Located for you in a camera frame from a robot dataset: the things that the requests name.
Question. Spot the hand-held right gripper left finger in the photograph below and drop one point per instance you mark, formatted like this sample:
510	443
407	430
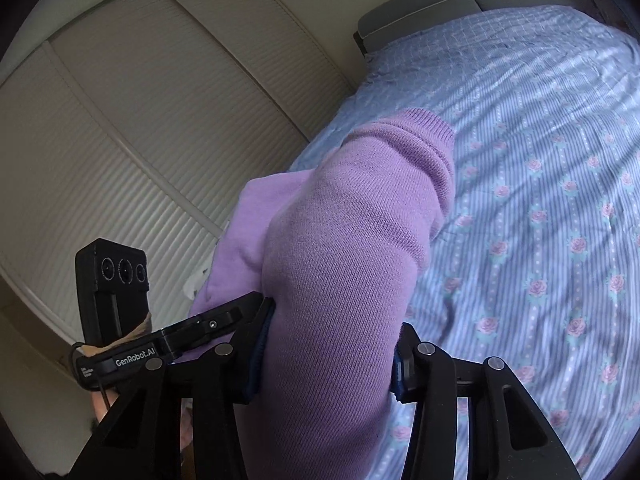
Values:
260	360

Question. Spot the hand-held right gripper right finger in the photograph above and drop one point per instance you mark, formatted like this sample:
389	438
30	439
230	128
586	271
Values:
398	375

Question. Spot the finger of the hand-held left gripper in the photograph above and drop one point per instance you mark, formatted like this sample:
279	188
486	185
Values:
210	325

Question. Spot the purple sweatshirt with green print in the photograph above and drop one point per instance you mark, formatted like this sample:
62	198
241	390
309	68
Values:
340	260

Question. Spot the person's left hand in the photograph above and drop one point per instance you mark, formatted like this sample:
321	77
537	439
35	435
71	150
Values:
135	332

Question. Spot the cream louvered wardrobe door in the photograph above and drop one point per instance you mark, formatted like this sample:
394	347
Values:
90	185
175	100
260	35

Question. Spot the blue floral bedsheet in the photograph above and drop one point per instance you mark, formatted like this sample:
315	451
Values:
525	185

